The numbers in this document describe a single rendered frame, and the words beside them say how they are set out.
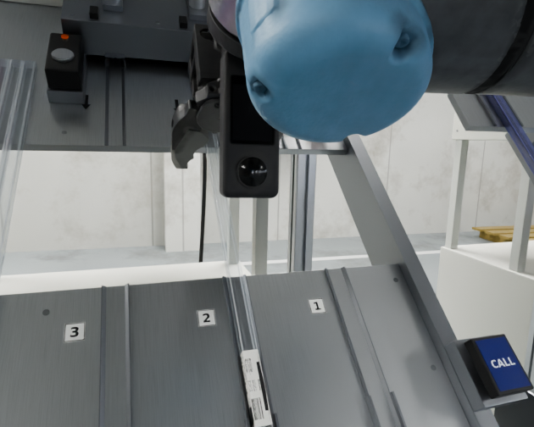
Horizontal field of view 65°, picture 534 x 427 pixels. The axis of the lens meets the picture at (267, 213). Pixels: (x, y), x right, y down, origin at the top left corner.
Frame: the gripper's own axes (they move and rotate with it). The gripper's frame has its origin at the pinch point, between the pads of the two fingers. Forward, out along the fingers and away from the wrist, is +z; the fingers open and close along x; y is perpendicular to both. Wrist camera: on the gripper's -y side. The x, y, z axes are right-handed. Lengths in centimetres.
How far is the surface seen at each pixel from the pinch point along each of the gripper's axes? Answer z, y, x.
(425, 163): 285, 164, -291
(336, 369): -4.7, -23.4, -7.8
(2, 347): -3.4, -17.9, 19.4
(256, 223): 42.8, 9.4, -17.1
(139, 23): 0.2, 21.3, 7.8
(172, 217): 297, 116, -22
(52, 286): 68, 5, 29
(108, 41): 2.6, 20.0, 11.6
